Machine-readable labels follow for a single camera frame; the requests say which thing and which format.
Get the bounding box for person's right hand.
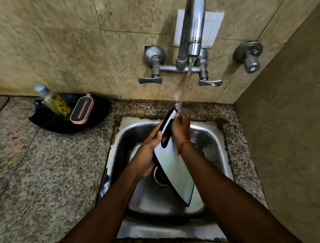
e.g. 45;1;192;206
171;113;191;150

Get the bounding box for person's left hand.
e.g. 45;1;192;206
129;121;164;180

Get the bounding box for white black-rimmed cutting board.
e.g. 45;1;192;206
152;108;195;207

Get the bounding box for person's left forearm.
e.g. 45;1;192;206
59;165;142;243

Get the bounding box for person's right forearm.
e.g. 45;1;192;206
178;142;302;243

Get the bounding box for orange thread wrist band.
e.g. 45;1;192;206
177;140;192;156

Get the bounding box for sink drain strainer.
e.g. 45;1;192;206
153;166;170;188

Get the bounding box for stainless steel sink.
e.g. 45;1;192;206
100;117;235;239

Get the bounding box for pink black scrubber holder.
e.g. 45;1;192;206
70;94;95;125

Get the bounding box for black plastic tray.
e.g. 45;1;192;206
28;93;112;134

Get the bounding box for clear dish soap bottle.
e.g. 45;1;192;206
34;85;72;120

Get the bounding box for chrome wall mixer faucet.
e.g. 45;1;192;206
138;0;223;87

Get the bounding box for chrome wall valve knob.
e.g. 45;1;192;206
233;41;263;74

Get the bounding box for white wall plate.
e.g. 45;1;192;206
173;10;225;48

